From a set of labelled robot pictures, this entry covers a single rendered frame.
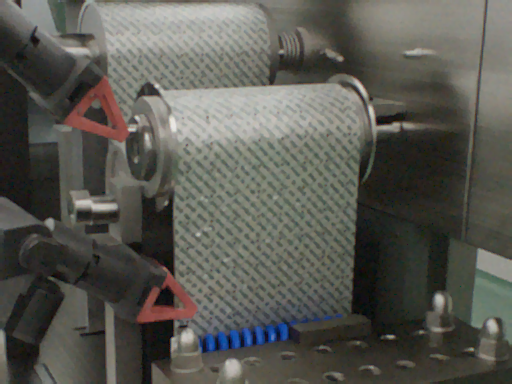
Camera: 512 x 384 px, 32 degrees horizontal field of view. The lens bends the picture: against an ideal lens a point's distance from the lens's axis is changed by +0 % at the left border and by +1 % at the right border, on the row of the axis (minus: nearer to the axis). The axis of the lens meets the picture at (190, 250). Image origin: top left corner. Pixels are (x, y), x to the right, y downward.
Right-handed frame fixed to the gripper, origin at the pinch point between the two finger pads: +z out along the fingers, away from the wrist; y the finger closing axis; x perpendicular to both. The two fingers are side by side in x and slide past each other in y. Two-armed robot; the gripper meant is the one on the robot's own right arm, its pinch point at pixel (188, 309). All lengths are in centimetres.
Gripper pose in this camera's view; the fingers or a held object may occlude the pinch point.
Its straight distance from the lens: 103.8
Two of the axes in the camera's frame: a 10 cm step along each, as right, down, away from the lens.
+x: 4.6, -8.8, -0.6
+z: 8.0, 3.9, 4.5
